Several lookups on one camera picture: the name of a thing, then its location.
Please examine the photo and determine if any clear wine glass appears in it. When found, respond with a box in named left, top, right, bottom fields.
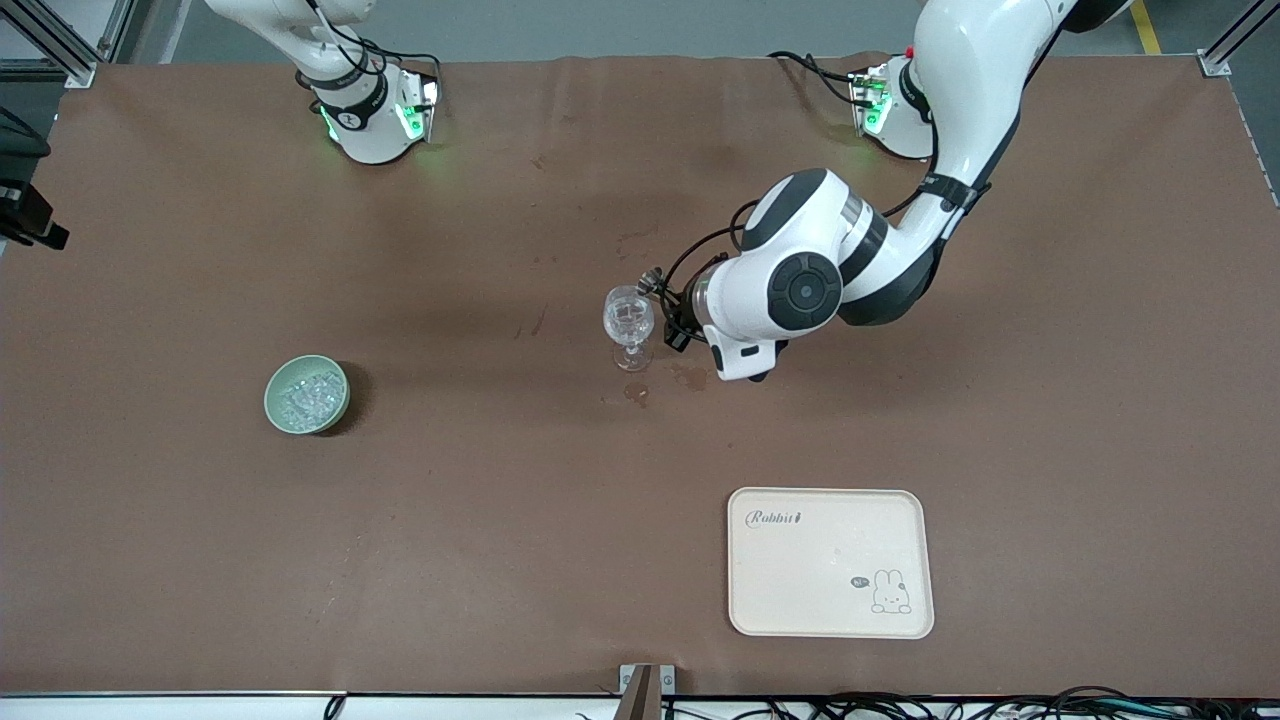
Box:
left=602, top=285, right=657, bottom=373

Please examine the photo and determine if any clear ice cubes pile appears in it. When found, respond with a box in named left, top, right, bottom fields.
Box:
left=282, top=371, right=340, bottom=427

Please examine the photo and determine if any cream rabbit print tray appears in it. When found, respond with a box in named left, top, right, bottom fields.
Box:
left=727, top=487, right=936, bottom=640

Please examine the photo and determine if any brown table cover mat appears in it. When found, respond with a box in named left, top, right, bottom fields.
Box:
left=0, top=54, right=1280, bottom=699

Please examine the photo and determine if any green ceramic bowl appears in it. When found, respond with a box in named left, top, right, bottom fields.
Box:
left=264, top=355, right=352, bottom=436

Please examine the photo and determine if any black left arm wrist cable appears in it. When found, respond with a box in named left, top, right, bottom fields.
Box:
left=655, top=198, right=936, bottom=337

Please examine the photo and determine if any aluminium frame profile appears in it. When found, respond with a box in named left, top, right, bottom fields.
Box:
left=1199, top=0, right=1280, bottom=79
left=0, top=0, right=137, bottom=89

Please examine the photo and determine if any black left arm base cable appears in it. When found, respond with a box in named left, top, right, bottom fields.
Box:
left=767, top=50, right=865, bottom=107

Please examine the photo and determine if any black arm base cable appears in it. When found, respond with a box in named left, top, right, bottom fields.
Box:
left=296, top=0, right=447, bottom=103
left=767, top=50, right=865, bottom=107

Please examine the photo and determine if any black right arm base cable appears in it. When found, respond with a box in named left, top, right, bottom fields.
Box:
left=296, top=0, right=447, bottom=103

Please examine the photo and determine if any metal table edge bracket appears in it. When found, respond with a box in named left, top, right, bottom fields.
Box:
left=618, top=663, right=678, bottom=720

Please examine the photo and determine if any black floor cable tangle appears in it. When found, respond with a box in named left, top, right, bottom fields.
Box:
left=660, top=686, right=1280, bottom=720

